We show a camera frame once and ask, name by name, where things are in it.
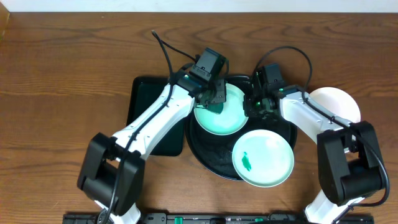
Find round black tray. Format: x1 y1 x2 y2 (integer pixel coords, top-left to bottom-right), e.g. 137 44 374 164
185 73 298 181

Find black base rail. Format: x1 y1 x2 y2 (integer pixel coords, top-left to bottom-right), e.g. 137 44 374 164
62 213 375 224

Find black rectangular tray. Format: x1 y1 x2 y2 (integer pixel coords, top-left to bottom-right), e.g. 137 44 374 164
126 76 184 157

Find light green plate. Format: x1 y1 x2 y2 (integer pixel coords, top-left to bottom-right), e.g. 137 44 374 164
232 129 294 188
193 83 248 136

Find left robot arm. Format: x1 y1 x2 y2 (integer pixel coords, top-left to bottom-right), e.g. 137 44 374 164
77 70 226 223

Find green sponge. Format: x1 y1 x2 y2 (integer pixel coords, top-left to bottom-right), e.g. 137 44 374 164
207 103 224 114

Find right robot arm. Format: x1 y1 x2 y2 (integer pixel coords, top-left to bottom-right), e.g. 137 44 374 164
243 85 391 223

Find white plate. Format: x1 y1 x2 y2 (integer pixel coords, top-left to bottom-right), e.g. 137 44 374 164
310 87 361 123

